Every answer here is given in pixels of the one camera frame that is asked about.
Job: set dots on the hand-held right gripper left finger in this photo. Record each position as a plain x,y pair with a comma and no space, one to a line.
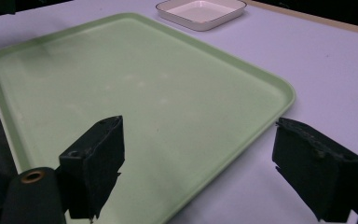
91,168

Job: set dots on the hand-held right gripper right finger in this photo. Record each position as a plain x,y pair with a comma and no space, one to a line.
318,174

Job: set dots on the light green plastic tray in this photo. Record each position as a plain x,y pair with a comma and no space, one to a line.
136,93

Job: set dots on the white square dish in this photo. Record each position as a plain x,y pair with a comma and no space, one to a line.
202,14

